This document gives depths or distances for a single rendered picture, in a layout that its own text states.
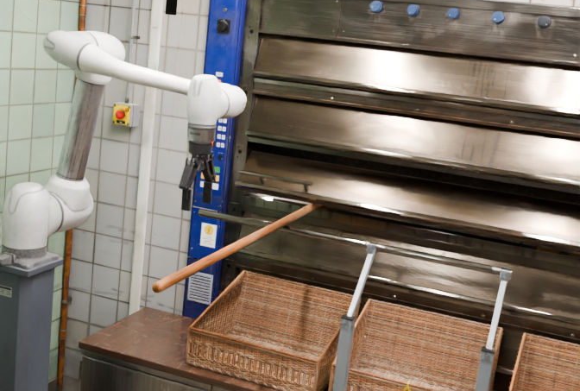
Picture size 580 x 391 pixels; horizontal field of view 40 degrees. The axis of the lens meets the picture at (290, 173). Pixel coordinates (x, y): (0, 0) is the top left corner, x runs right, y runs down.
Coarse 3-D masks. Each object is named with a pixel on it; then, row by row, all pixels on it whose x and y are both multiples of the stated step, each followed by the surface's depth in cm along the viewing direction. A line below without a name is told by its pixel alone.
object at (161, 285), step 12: (312, 204) 332; (288, 216) 306; (300, 216) 316; (264, 228) 283; (276, 228) 291; (240, 240) 264; (252, 240) 270; (216, 252) 247; (228, 252) 252; (192, 264) 232; (204, 264) 236; (168, 276) 219; (180, 276) 222; (156, 288) 212
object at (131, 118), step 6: (120, 102) 363; (114, 108) 360; (120, 108) 358; (132, 108) 357; (138, 108) 362; (114, 114) 360; (126, 114) 358; (132, 114) 358; (138, 114) 363; (114, 120) 360; (120, 120) 359; (126, 120) 358; (132, 120) 359; (138, 120) 363; (132, 126) 360
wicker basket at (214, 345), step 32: (256, 288) 347; (288, 288) 342; (320, 288) 337; (224, 320) 339; (256, 320) 345; (288, 320) 340; (320, 320) 335; (192, 352) 311; (224, 352) 305; (256, 352) 300; (288, 352) 332; (320, 352) 333; (288, 384) 296; (320, 384) 298
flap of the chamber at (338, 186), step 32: (256, 160) 346; (288, 160) 342; (256, 192) 338; (320, 192) 329; (352, 192) 326; (384, 192) 323; (416, 192) 320; (448, 192) 317; (480, 192) 314; (448, 224) 308; (512, 224) 303; (544, 224) 300; (576, 224) 297
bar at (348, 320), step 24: (216, 216) 313; (336, 240) 296; (360, 240) 294; (456, 264) 280; (480, 264) 278; (360, 288) 282; (504, 288) 272; (480, 360) 259; (336, 384) 278; (480, 384) 259
